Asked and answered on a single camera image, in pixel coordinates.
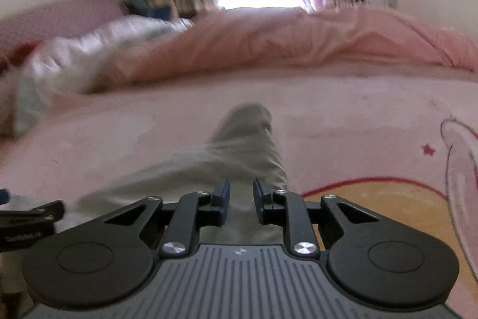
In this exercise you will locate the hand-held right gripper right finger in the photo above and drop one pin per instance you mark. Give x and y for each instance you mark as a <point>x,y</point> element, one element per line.
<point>257,203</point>

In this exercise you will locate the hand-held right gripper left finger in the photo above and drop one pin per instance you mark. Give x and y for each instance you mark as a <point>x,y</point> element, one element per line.
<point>225,203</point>

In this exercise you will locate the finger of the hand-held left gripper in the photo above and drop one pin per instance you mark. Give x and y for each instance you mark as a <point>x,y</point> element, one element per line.
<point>41,211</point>

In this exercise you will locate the grey and black garment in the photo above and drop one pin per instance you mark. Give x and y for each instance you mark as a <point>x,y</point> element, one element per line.
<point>239,151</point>

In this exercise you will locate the pink printed blanket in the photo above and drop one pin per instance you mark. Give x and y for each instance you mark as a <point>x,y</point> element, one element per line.
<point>354,124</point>

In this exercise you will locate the white patterned quilt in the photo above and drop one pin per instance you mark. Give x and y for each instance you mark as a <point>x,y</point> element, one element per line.
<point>74,57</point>

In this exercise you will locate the pink duvet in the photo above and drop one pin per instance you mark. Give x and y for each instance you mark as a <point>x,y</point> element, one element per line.
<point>298,38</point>

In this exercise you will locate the pink quilted pillow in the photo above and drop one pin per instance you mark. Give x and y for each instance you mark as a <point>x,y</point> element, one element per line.
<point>56,12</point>

